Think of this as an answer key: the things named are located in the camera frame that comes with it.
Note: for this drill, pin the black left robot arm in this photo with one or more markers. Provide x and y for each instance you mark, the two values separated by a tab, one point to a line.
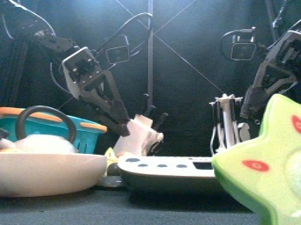
23	20

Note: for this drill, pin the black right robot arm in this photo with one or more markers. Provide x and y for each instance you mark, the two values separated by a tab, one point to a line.
288	14

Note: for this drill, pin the green toy starfruit half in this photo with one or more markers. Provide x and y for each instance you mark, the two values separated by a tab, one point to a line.
267	164

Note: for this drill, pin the teal basket with orange rim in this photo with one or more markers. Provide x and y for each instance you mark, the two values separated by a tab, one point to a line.
89	133

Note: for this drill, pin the white crumpled cloth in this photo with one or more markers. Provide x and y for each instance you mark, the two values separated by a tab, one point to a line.
137	137

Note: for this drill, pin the white toy utensil rack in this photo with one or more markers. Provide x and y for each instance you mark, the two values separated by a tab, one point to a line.
228	123

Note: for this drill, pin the yellow toy food piece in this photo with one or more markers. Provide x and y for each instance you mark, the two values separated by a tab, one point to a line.
110	156

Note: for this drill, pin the white bowl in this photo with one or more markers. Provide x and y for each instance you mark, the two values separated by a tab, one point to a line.
47	174

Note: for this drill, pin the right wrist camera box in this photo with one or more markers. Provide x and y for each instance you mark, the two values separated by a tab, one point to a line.
243	48

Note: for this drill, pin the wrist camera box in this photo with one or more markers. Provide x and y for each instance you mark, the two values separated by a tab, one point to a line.
118	53
243	48

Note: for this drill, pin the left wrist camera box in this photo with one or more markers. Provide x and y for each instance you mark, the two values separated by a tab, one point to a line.
118	53

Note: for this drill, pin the metal frame pole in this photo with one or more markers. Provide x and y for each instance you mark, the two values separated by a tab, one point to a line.
150	44

